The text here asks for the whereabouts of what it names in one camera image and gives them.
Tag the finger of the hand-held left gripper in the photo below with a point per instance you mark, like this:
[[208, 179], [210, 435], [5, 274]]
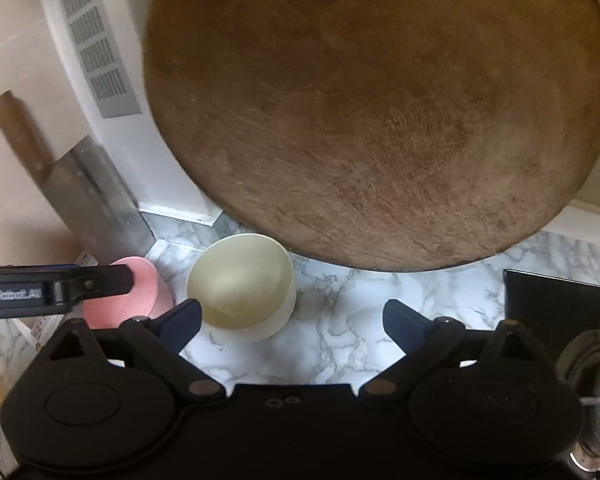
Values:
[[100, 280]]

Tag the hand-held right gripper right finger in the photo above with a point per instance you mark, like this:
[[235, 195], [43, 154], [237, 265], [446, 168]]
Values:
[[405, 325]]

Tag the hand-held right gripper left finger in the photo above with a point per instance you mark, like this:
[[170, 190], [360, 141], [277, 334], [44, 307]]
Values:
[[180, 322]]

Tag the pink bowl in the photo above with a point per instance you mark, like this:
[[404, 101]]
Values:
[[152, 287]]

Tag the cream bowl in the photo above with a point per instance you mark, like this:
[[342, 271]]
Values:
[[245, 285]]

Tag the black gas stove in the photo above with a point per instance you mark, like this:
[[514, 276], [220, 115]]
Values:
[[550, 300]]

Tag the black burner grate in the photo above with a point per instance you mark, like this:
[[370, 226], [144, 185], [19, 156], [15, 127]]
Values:
[[595, 390]]

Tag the round wooden cutting board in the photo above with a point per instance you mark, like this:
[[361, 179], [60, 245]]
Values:
[[380, 110]]

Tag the silver vent grille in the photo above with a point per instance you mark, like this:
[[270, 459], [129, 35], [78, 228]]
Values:
[[97, 50]]

